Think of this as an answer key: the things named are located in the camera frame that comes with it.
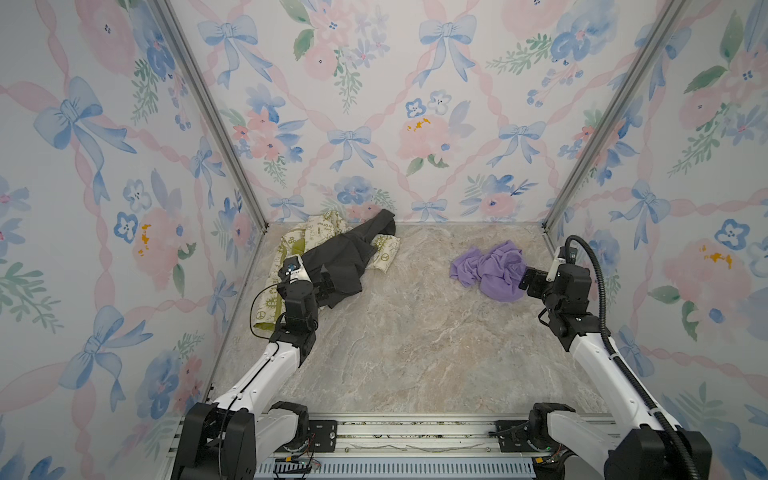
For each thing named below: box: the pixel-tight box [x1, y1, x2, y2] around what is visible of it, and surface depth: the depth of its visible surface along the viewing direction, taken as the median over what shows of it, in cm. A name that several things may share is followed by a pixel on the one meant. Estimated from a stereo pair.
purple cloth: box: [449, 240, 527, 303], surface depth 100 cm
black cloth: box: [302, 209, 396, 308], surface depth 102 cm
